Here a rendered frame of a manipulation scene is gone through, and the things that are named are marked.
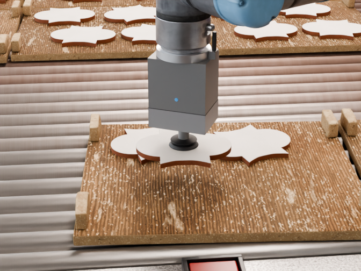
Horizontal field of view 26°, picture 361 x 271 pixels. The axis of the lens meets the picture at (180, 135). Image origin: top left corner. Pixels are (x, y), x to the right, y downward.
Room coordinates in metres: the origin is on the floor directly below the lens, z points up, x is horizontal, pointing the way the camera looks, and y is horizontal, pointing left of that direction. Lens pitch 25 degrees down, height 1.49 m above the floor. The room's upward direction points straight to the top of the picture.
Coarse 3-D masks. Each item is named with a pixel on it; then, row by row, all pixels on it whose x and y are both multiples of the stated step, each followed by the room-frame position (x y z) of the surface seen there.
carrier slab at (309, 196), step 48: (96, 144) 1.13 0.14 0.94; (336, 144) 1.13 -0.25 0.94; (96, 192) 0.98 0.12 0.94; (144, 192) 0.98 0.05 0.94; (192, 192) 0.98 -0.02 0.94; (240, 192) 0.98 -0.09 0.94; (288, 192) 0.98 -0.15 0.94; (336, 192) 0.98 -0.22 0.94; (96, 240) 0.86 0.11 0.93; (144, 240) 0.87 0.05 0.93; (192, 240) 0.87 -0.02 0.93; (240, 240) 0.87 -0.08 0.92; (288, 240) 0.87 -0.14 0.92
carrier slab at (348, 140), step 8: (360, 120) 1.23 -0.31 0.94; (360, 128) 1.20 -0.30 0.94; (344, 136) 1.17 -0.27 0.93; (352, 136) 1.16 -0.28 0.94; (360, 136) 1.16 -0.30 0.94; (352, 144) 1.13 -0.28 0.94; (360, 144) 1.13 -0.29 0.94; (352, 152) 1.11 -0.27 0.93; (360, 152) 1.10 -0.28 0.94; (352, 160) 1.10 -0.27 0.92; (360, 160) 1.08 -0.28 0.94; (360, 168) 1.05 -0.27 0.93; (360, 176) 1.05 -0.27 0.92
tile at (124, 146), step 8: (152, 128) 1.18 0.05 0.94; (120, 136) 1.15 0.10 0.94; (128, 136) 1.15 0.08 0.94; (136, 136) 1.15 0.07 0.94; (144, 136) 1.15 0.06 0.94; (112, 144) 1.12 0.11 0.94; (120, 144) 1.12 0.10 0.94; (128, 144) 1.12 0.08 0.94; (112, 152) 1.10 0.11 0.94; (120, 152) 1.09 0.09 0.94; (128, 152) 1.09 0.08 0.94; (144, 160) 1.07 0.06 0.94
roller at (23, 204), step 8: (0, 200) 0.98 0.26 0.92; (8, 200) 0.98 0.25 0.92; (16, 200) 0.98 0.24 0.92; (24, 200) 0.98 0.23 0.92; (32, 200) 0.98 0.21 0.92; (40, 200) 0.98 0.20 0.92; (48, 200) 0.98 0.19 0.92; (56, 200) 0.99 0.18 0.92; (64, 200) 0.99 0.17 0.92; (72, 200) 0.99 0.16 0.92; (0, 208) 0.97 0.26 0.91; (8, 208) 0.97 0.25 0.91; (16, 208) 0.97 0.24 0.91; (24, 208) 0.97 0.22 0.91; (32, 208) 0.97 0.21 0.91; (40, 208) 0.97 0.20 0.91; (48, 208) 0.98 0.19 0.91; (56, 208) 0.98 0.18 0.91; (64, 208) 0.98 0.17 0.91; (72, 208) 0.98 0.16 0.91
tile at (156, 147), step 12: (168, 132) 1.06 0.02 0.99; (144, 144) 1.02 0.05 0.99; (156, 144) 1.02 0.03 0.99; (168, 144) 1.02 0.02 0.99; (204, 144) 1.02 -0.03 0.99; (216, 144) 1.02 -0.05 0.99; (228, 144) 1.02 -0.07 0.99; (144, 156) 0.99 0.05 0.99; (156, 156) 0.98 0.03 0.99; (168, 156) 0.98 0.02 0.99; (180, 156) 0.98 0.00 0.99; (192, 156) 0.98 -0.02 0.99; (204, 156) 0.98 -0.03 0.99; (216, 156) 0.99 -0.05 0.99
